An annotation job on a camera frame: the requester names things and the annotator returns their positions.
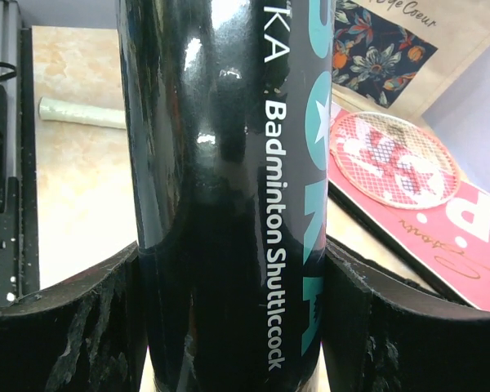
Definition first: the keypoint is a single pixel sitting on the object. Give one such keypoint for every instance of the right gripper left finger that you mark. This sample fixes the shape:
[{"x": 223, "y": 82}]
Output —
[{"x": 86, "y": 333}]

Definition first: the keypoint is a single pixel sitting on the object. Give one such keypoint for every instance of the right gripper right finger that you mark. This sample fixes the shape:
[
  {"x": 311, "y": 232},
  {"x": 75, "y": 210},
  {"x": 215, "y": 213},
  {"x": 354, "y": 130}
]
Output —
[{"x": 380, "y": 334}]

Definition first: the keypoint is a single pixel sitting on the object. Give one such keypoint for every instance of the black shuttlecock tube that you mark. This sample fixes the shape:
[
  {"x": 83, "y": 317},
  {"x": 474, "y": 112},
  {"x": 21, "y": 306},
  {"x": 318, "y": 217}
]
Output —
[{"x": 228, "y": 109}]

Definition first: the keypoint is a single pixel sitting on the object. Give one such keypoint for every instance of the pink racket cover bag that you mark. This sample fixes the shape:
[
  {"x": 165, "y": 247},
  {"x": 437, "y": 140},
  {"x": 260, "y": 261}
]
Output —
[{"x": 447, "y": 246}]

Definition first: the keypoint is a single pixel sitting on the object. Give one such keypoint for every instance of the pink racket on cover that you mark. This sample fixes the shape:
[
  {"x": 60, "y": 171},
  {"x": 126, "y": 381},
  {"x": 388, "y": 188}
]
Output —
[{"x": 393, "y": 162}]

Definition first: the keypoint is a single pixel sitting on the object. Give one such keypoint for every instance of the pink racket right side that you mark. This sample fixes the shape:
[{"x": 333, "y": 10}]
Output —
[{"x": 69, "y": 112}]

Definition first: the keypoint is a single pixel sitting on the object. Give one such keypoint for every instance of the beige floral tote bag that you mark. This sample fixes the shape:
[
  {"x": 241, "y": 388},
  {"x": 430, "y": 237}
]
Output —
[{"x": 399, "y": 56}]

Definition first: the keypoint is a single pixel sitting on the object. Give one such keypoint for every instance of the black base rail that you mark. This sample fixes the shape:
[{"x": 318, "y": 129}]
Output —
[{"x": 19, "y": 249}]

